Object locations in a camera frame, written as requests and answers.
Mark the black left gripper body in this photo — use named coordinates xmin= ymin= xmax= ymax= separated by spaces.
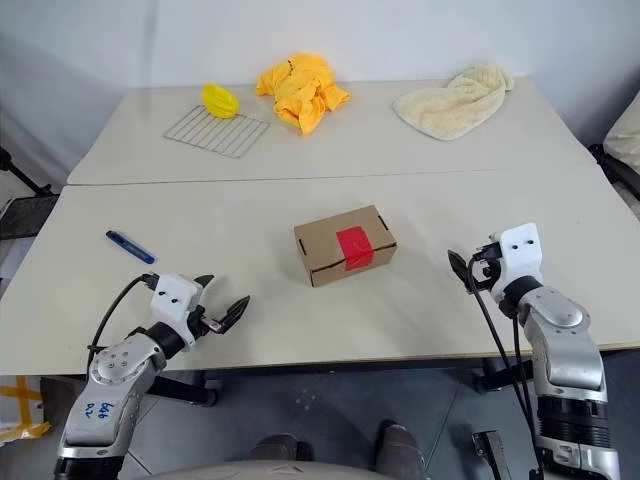
xmin=185 ymin=304 xmax=226 ymax=339

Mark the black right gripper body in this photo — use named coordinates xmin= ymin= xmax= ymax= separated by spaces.
xmin=467 ymin=257 xmax=503 ymax=297

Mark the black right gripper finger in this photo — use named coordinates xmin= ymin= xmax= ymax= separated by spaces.
xmin=447 ymin=249 xmax=474 ymax=294

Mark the blue utility knife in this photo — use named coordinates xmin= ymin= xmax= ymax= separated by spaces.
xmin=105 ymin=230 xmax=158 ymax=265

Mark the cardboard box with red tape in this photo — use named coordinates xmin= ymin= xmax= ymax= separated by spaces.
xmin=293 ymin=204 xmax=399 ymax=289

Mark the black table leg with caster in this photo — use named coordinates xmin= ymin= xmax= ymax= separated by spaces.
xmin=149 ymin=370 xmax=221 ymax=409
xmin=473 ymin=355 xmax=539 ymax=394

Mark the dark brown rounded shape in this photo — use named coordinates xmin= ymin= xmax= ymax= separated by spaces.
xmin=247 ymin=433 xmax=314 ymax=464
xmin=374 ymin=419 xmax=424 ymax=474

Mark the cream towel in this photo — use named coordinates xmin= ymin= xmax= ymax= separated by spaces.
xmin=392 ymin=64 xmax=516 ymax=142

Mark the grey rounded robot body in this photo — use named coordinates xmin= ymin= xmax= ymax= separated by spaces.
xmin=149 ymin=459 xmax=381 ymax=480

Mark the black chair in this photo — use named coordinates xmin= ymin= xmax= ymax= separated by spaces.
xmin=587 ymin=144 xmax=640 ymax=221

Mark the dark metal foot plate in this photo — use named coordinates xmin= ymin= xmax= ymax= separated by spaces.
xmin=472 ymin=429 xmax=514 ymax=480

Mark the yellow ridged plastic object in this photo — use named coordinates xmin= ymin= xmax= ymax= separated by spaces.
xmin=201 ymin=82 xmax=242 ymax=120

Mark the black mesh panel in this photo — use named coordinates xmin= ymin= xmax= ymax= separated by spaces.
xmin=0 ymin=194 xmax=61 ymax=241

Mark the cream cushion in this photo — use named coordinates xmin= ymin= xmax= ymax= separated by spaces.
xmin=602 ymin=99 xmax=640 ymax=174

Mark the cardboard with yellow tape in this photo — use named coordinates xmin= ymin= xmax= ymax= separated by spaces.
xmin=0 ymin=374 xmax=54 ymax=444

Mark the black tripod stand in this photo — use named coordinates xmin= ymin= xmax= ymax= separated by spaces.
xmin=0 ymin=147 xmax=54 ymax=196

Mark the crumpled yellow cloth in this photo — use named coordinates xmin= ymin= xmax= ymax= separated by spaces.
xmin=256 ymin=51 xmax=351 ymax=137

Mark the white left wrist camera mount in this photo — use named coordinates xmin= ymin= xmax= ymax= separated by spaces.
xmin=149 ymin=273 xmax=207 ymax=347

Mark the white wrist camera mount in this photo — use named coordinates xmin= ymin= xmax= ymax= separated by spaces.
xmin=488 ymin=222 xmax=544 ymax=304
xmin=149 ymin=273 xmax=207 ymax=347

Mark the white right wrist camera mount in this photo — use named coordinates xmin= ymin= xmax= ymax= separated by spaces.
xmin=488 ymin=222 xmax=544 ymax=304

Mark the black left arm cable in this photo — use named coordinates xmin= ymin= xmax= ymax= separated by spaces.
xmin=85 ymin=272 xmax=161 ymax=371

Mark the metal wire rack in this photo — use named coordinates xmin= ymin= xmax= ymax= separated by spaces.
xmin=163 ymin=105 xmax=271 ymax=160

